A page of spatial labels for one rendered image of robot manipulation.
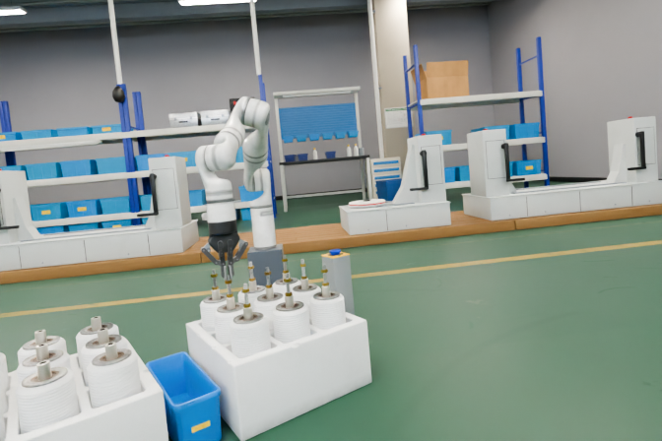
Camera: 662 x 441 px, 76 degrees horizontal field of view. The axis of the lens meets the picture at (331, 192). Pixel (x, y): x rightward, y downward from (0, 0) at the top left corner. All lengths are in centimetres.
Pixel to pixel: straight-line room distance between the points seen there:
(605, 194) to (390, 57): 472
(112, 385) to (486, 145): 315
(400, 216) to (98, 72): 839
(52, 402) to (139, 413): 16
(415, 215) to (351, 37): 717
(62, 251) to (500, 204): 332
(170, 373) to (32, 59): 1020
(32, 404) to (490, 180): 326
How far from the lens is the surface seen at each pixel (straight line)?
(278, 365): 112
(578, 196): 398
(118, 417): 103
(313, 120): 726
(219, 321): 121
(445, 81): 645
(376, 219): 332
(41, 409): 104
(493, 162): 367
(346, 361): 123
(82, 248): 362
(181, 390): 141
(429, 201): 348
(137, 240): 347
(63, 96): 1083
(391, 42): 788
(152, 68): 1027
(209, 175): 118
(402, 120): 764
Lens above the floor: 61
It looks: 3 degrees down
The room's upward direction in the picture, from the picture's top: 5 degrees counter-clockwise
